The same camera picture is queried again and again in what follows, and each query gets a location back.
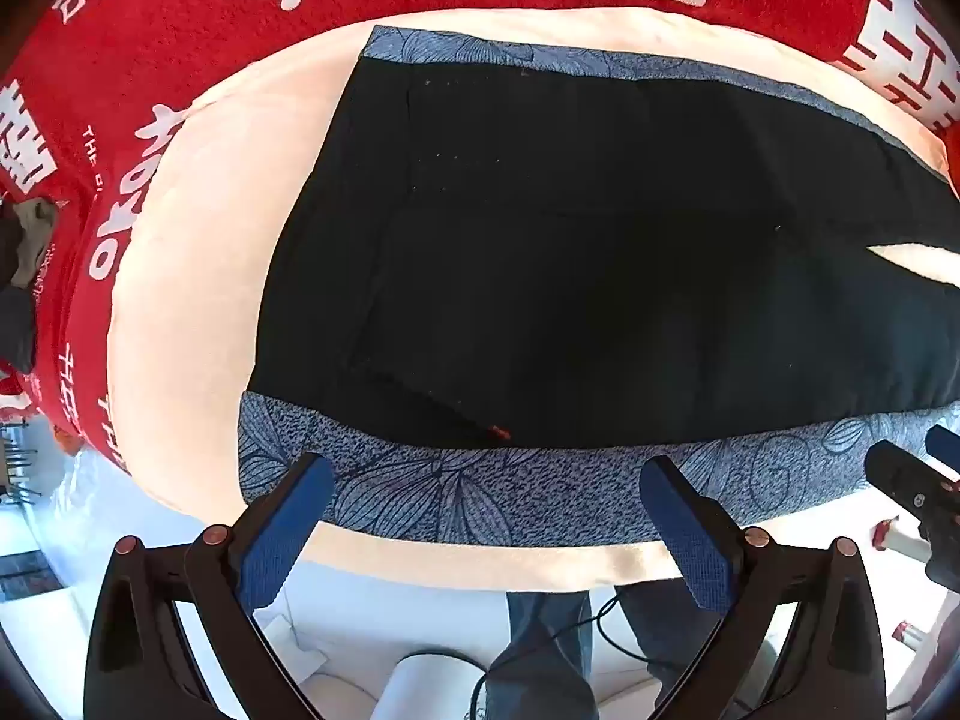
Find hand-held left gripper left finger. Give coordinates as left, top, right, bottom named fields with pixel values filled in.
left=84, top=454, right=335, bottom=720

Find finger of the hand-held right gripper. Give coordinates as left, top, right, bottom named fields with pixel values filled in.
left=866, top=440, right=960, bottom=533
left=926, top=425, right=960, bottom=470

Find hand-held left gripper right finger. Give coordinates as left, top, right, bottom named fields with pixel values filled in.
left=641, top=456, right=887, bottom=720

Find black pants with blue stripe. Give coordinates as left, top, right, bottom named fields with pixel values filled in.
left=236, top=24, right=960, bottom=548

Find person's right leg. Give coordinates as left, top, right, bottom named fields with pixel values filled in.
left=622, top=577, right=725, bottom=691

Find person's leg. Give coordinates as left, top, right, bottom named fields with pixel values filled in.
left=622, top=577, right=725, bottom=691
left=487, top=591, right=601, bottom=720

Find person's legs in jeans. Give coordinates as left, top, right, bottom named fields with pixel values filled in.
left=469, top=591, right=676, bottom=720

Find person's left leg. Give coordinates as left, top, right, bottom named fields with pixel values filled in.
left=487, top=591, right=601, bottom=720

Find white cylinder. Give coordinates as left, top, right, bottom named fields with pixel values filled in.
left=375, top=652, right=488, bottom=720

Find cream blanket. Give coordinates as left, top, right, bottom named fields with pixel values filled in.
left=107, top=7, right=960, bottom=593

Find red printed blanket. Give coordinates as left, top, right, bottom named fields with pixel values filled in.
left=0, top=0, right=960, bottom=473

